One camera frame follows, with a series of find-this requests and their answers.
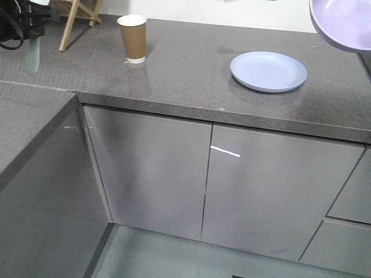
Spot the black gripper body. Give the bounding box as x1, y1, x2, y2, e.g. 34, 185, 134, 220
1, 0, 60, 41

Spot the pale green plastic spoon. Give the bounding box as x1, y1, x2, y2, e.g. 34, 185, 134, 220
26, 37, 40, 75

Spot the brown paper cup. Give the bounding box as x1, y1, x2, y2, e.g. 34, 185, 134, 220
117, 14, 147, 64

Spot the lilac plastic bowl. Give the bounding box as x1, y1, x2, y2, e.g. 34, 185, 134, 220
309, 0, 370, 53

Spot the light blue plastic plate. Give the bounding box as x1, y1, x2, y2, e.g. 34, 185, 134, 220
230, 52, 308, 93

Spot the wooden folding stand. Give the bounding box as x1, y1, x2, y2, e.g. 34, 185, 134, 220
52, 0, 104, 53

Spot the grey left cabinet door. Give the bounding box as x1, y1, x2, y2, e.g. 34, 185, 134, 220
84, 106, 212, 240

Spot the grey cabinet door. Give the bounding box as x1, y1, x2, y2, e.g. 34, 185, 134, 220
84, 106, 212, 240
201, 125, 365, 262

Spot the grey corner cabinet side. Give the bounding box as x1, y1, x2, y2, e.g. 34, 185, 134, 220
1, 109, 108, 277

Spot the grey right cabinet door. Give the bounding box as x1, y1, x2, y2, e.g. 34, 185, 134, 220
201, 125, 365, 262

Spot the grey drawer front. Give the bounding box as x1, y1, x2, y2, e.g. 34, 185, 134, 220
300, 146, 370, 277

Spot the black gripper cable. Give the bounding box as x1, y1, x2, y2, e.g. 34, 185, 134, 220
0, 7, 25, 50

